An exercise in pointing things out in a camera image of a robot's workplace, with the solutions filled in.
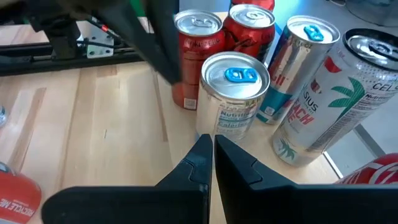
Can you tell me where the slim silver blue can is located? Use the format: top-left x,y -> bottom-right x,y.
256,14 -> 341,126
195,51 -> 271,141

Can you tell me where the green floor mat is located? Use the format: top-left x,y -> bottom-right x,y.
129,0 -> 147,18

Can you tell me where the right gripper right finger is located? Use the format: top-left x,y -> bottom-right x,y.
214,134 -> 398,224

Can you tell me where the black aluminium rig frame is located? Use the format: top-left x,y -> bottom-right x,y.
0,42 -> 146,78

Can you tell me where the red cola can white script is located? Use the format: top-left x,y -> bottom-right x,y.
335,152 -> 398,185

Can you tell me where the grey metal bracket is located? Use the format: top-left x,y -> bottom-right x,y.
76,27 -> 115,60

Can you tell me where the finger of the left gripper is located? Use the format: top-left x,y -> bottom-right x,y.
146,0 -> 182,80
93,0 -> 182,84

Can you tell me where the Celsius can black lid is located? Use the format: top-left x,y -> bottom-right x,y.
272,27 -> 398,168

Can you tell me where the red cola can black script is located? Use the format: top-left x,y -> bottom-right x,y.
172,9 -> 226,110
223,3 -> 277,63

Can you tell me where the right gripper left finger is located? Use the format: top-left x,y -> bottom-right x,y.
41,133 -> 214,224

